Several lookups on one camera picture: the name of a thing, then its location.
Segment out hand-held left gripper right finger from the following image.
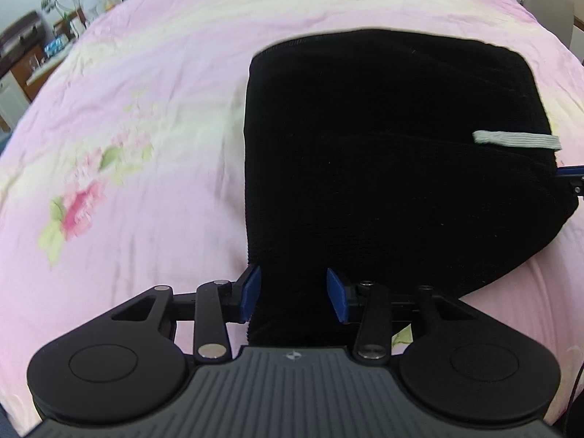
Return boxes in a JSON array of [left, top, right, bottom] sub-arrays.
[[326, 267, 476, 366]]

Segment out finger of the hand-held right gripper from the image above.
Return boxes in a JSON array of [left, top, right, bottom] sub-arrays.
[[556, 164, 584, 199]]

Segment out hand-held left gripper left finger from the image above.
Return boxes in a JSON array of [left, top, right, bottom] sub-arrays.
[[109, 265, 262, 366]]

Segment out black pants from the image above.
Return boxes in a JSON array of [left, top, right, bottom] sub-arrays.
[[242, 28, 580, 347]]

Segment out beige chair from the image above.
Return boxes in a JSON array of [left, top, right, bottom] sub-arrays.
[[495, 0, 576, 51]]

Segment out pink floral bed blanket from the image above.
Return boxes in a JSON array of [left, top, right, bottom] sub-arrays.
[[0, 0, 584, 434]]

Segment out brown wooden desk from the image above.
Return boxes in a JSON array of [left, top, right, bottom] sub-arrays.
[[0, 11, 74, 133]]

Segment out black cable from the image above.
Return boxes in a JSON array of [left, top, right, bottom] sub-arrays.
[[563, 351, 584, 438]]

